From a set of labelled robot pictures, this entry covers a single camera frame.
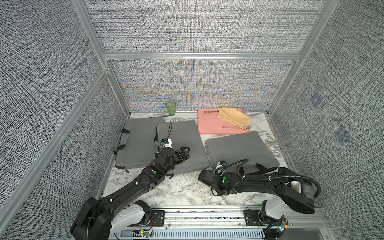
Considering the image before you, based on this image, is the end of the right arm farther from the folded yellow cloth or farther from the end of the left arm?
the folded yellow cloth

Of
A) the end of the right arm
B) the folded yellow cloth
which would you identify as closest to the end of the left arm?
the end of the right arm

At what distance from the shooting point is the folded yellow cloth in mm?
1132
